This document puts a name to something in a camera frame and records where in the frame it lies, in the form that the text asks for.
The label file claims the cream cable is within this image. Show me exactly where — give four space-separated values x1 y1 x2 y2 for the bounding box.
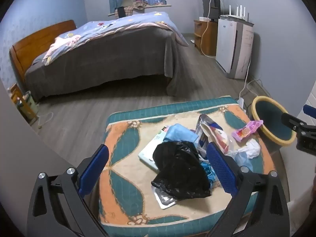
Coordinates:
200 0 216 58

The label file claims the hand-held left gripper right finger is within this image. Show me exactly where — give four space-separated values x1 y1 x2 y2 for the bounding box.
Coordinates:
206 142 290 237

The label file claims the plaid cloth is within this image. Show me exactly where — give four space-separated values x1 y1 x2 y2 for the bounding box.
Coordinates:
115 1 149 18

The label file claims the pink wrapper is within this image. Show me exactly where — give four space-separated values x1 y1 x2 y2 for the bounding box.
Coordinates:
231 120 264 142

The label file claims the silver blister pack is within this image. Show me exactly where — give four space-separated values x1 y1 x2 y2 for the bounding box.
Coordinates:
152 186 177 210

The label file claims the silver foil bag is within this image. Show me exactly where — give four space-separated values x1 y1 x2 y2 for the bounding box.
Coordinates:
196 114 224 153

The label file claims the white power cable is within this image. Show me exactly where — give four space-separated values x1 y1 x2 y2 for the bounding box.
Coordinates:
238 52 262 104

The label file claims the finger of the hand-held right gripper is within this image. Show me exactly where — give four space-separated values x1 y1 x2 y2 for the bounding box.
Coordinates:
303 104 316 116
281 113 309 132

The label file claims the wooden window sill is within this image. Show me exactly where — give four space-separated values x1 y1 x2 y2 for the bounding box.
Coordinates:
108 4 171 16

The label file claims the black plastic bag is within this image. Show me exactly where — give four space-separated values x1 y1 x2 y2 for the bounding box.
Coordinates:
151 141 212 200

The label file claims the white tissue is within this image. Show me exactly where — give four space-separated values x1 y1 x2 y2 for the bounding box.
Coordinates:
241 138 261 159

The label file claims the clear bag with red print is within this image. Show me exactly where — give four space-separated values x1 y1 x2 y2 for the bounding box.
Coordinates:
210 126 237 156

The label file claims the white air purifier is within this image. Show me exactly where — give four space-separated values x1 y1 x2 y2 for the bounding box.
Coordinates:
215 17 255 79

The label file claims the blue patterned wrapper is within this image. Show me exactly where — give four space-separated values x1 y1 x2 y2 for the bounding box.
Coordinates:
199 160 219 184

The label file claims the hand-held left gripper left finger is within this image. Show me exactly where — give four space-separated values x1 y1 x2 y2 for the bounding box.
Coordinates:
27 144 110 237

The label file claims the white router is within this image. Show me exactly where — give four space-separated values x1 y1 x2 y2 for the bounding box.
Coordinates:
220 5 255 25

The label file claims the black monitor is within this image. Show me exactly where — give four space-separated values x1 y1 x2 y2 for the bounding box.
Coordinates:
202 0 221 21

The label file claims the wooden bed frame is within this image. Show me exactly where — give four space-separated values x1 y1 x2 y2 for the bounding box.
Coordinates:
9 20 77 84

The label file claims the blue printed quilt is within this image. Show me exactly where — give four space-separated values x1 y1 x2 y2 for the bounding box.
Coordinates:
42 11 189 66

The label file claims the wooden cabinet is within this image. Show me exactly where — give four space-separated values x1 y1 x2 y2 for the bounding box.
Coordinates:
193 20 219 56

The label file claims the teal bin with yellow rim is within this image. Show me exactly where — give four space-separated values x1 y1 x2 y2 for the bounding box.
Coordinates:
251 96 297 153

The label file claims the light blue packet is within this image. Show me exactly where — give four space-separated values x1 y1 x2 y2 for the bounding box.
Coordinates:
163 124 199 145

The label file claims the wooden shelf rack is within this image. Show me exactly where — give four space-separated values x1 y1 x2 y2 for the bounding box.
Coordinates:
7 83 39 126

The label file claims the white wet wipes pack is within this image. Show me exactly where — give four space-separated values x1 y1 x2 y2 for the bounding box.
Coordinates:
138 126 171 171

